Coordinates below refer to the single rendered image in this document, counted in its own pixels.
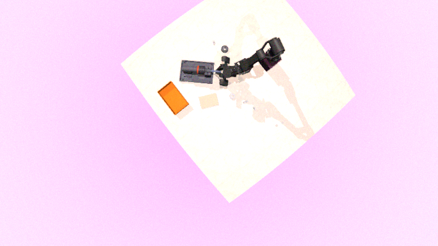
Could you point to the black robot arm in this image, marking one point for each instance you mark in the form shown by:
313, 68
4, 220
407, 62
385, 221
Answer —
246, 64

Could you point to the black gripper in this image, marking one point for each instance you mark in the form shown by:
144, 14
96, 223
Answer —
224, 81

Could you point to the orange rectangular tray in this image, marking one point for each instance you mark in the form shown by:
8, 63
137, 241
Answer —
173, 98

